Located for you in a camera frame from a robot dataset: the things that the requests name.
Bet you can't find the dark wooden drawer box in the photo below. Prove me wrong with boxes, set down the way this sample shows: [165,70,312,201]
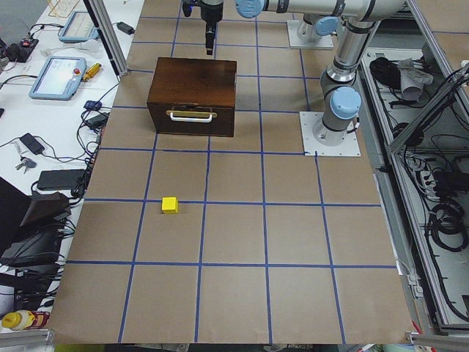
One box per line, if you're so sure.
[147,57,237,137]

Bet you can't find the white drawer handle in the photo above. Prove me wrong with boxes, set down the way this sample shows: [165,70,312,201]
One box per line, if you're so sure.
[166,110,217,123]

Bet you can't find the yellow cube block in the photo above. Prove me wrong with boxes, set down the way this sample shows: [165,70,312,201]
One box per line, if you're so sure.
[161,197,179,214]

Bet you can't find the black power adapter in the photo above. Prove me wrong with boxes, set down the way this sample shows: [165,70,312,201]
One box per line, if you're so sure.
[116,21,135,35]

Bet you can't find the yellow hand tool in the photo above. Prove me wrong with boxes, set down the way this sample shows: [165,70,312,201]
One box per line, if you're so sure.
[82,62,102,82]

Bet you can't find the far blue teach pendant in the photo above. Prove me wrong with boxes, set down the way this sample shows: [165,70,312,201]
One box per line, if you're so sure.
[58,11,98,43]

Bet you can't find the blue teach pendant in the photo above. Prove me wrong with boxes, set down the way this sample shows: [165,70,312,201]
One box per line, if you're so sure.
[58,11,98,43]
[29,56,86,100]

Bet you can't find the small blue device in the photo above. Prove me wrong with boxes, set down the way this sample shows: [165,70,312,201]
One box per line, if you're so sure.
[84,100,102,111]

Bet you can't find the near blue teach pendant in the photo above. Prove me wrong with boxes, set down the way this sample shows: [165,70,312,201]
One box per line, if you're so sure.
[29,56,86,100]

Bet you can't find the black flat laptop brick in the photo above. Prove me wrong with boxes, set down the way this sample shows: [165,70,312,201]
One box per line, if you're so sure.
[37,169,85,191]

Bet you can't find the black smartphone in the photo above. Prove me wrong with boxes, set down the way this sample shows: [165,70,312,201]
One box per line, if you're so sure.
[19,133,45,155]

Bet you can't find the metal keys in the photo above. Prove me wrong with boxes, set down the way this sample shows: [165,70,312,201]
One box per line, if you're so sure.
[15,157,37,173]

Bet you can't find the yellow lidded bottle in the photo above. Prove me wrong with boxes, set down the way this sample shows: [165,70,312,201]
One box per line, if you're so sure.
[1,310,50,331]

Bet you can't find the aluminium frame post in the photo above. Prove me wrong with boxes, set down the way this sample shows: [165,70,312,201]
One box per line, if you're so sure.
[83,0,128,77]

